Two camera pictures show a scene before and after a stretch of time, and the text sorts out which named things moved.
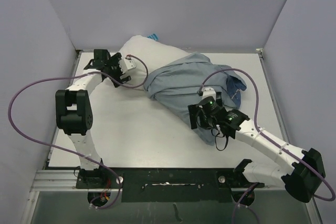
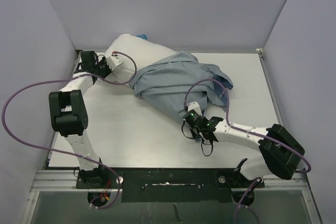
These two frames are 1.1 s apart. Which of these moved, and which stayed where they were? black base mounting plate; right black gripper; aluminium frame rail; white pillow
Moved: right black gripper; white pillow
Stayed: aluminium frame rail; black base mounting plate
